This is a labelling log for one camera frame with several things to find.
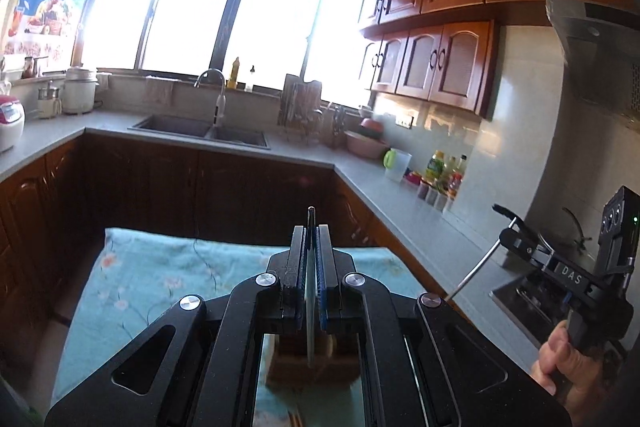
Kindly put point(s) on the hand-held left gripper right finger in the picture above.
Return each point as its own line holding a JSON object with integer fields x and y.
{"x": 322, "y": 279}

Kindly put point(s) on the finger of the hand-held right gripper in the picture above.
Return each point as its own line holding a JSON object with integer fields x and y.
{"x": 530, "y": 248}

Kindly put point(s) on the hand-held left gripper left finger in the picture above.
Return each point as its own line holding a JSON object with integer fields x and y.
{"x": 300, "y": 279}

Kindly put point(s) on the metal table knife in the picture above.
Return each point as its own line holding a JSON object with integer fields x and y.
{"x": 311, "y": 257}

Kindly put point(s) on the thin metal utensil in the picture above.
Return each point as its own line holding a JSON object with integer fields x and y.
{"x": 472, "y": 271}

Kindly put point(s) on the wooden utensil holder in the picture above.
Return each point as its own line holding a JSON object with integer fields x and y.
{"x": 312, "y": 362}

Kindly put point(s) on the person's right hand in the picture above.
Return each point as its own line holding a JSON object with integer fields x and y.
{"x": 567, "y": 364}

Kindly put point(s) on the gas stove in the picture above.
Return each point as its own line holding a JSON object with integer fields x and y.
{"x": 525, "y": 307}

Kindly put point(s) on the red label sauce bottle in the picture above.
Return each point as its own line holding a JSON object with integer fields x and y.
{"x": 455, "y": 187}

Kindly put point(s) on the clear spice jar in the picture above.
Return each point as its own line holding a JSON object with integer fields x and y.
{"x": 423, "y": 192}
{"x": 443, "y": 203}
{"x": 433, "y": 197}

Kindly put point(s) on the green label yellow cap bottle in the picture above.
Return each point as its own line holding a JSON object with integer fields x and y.
{"x": 435, "y": 167}

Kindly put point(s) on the wooden base cabinets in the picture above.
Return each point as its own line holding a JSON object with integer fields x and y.
{"x": 200, "y": 192}

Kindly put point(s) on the teal floral tablecloth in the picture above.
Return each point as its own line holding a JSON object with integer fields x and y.
{"x": 165, "y": 277}

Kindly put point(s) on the small red container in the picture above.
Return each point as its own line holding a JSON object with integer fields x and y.
{"x": 413, "y": 178}

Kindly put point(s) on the pink plastic basin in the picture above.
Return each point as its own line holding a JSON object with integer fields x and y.
{"x": 365, "y": 148}

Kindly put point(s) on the pink bowl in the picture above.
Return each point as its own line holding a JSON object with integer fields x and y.
{"x": 372, "y": 126}

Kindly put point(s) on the dish rack with cutting boards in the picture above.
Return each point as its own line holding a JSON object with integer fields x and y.
{"x": 300, "y": 102}

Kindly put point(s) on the steel double sink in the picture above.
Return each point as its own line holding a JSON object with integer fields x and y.
{"x": 200, "y": 132}

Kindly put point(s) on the chrome kitchen faucet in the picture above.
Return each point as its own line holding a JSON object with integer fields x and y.
{"x": 219, "y": 102}

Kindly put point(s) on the steel range hood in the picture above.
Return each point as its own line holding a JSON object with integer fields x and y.
{"x": 600, "y": 52}

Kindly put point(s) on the yellow dish soap bottle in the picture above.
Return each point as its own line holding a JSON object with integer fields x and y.
{"x": 233, "y": 74}

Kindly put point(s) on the hanging dish cloth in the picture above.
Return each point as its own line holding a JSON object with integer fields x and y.
{"x": 157, "y": 91}

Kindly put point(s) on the kitchen window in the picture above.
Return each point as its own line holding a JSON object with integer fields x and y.
{"x": 200, "y": 7}

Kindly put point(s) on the red and white rice cooker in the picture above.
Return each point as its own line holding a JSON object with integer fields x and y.
{"x": 9, "y": 122}

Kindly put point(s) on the brown jug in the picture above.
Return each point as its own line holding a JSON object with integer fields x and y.
{"x": 28, "y": 68}

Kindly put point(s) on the wall outlet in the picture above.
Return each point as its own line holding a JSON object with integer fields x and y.
{"x": 404, "y": 121}

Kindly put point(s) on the short wooden wall cabinet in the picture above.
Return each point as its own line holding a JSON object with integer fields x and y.
{"x": 435, "y": 62}

